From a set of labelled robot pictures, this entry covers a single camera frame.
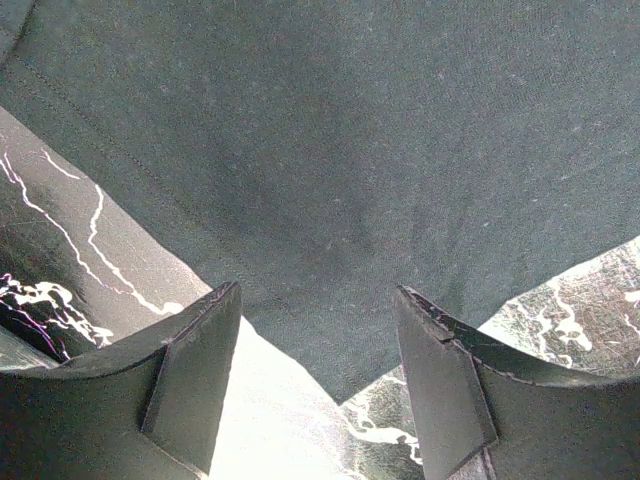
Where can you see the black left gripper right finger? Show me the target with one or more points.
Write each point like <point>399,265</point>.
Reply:
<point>485,410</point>

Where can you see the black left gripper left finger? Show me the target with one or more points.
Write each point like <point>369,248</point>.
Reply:
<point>146,407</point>

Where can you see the black t shirt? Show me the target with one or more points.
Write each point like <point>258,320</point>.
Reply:
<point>321,153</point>

